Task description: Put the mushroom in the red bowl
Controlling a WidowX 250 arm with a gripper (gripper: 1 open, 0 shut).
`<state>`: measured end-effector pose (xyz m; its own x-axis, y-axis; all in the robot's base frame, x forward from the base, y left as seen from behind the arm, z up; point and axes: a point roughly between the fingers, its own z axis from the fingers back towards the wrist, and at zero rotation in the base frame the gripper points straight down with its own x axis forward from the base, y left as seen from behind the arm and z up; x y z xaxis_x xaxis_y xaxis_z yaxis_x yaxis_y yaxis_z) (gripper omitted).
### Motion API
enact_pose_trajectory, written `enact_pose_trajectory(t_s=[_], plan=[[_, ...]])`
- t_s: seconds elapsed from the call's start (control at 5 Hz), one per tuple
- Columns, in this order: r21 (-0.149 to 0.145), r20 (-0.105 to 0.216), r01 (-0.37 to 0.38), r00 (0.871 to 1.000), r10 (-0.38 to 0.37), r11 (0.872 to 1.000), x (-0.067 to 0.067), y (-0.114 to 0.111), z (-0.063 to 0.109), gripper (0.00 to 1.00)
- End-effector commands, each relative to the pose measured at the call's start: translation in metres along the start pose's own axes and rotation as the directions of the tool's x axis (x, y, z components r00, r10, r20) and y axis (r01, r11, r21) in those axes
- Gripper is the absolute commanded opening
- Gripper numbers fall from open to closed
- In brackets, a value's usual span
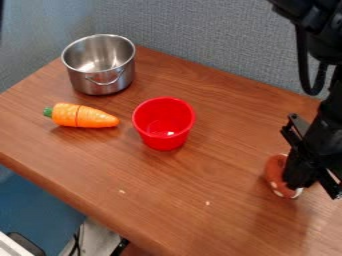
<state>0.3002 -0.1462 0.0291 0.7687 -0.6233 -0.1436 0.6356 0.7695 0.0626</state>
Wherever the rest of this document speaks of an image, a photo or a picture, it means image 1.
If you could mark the orange toy carrot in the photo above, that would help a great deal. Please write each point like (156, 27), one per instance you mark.
(72, 115)

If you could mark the black white object corner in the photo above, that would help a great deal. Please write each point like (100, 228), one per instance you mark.
(17, 246)

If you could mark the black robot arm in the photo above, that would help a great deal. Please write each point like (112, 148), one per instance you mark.
(316, 19)

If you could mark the stainless steel pot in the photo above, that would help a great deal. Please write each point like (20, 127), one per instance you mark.
(100, 64)

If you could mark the white table leg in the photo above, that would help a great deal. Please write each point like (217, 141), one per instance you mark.
(97, 241)

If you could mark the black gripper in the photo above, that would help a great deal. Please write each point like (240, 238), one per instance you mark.
(313, 160)

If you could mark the brown white plush mushroom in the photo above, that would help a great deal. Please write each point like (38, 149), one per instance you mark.
(273, 169)

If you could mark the red plastic bowl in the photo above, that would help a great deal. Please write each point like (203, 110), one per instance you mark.
(163, 121)

